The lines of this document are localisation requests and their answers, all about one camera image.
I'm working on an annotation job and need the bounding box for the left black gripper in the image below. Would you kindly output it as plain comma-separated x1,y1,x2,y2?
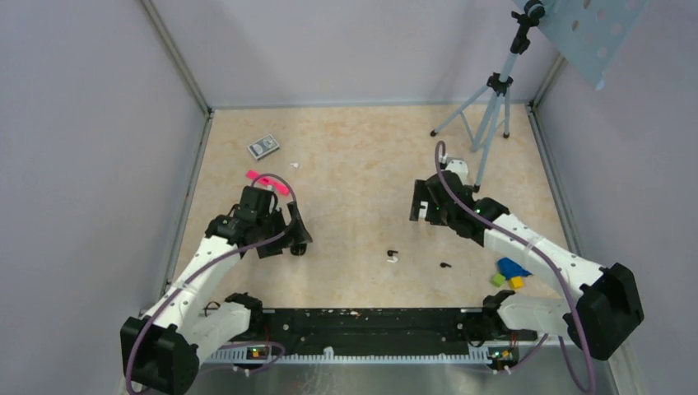
256,201,312,258

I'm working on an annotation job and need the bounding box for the black round charging case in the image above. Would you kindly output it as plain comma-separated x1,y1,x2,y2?
290,244,307,256

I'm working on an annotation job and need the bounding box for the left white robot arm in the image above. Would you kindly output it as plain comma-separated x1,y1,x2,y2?
119,185,312,394

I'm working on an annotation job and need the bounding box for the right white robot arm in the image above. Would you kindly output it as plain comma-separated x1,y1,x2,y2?
410,170,644,360

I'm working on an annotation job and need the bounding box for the pink marker strip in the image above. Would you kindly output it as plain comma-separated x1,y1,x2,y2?
245,170,291,197

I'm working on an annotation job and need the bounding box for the black and white earbud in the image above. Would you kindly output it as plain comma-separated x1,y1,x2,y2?
386,250,399,263

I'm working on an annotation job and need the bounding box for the grey card box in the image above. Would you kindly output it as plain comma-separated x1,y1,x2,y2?
247,134,280,160

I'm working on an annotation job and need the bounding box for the grey tripod stand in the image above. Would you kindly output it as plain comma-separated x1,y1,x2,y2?
430,0,547,192

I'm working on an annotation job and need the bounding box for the green cube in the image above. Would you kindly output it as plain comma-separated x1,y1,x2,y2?
490,273,507,288

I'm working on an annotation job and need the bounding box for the blue block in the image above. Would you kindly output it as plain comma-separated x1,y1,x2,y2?
496,258,532,280

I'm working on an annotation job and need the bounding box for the yellow cube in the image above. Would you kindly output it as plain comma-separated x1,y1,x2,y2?
508,276,525,290

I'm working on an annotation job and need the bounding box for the perforated blue metal plate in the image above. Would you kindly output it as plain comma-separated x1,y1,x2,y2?
514,0,649,91

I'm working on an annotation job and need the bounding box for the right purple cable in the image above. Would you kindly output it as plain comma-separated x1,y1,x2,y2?
434,140,598,395

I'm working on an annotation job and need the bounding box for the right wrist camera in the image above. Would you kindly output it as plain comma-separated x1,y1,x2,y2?
439,156,469,185

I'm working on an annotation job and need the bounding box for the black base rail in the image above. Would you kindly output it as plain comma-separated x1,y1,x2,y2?
242,308,538,357

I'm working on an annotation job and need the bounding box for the white comb cable duct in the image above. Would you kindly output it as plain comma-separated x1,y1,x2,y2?
207,346,491,365

